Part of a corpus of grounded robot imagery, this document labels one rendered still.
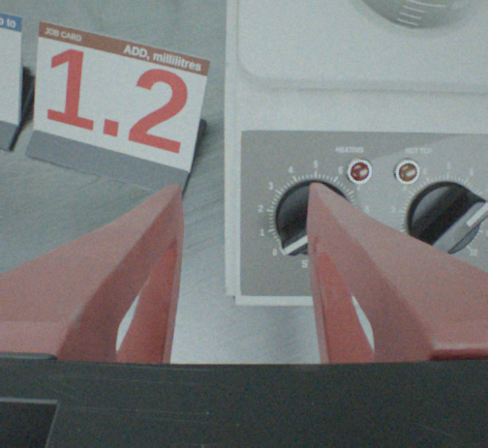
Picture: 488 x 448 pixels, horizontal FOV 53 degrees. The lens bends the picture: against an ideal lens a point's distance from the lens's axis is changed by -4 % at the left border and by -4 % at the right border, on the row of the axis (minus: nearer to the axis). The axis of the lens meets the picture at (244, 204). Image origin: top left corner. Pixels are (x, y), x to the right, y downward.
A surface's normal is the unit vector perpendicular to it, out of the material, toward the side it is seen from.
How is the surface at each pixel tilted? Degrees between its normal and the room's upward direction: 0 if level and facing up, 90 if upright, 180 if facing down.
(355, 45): 0
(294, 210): 30
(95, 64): 40
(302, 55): 0
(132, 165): 0
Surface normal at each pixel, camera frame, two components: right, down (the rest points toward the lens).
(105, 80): -0.18, 0.40
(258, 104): 0.00, 0.26
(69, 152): 0.00, -0.25
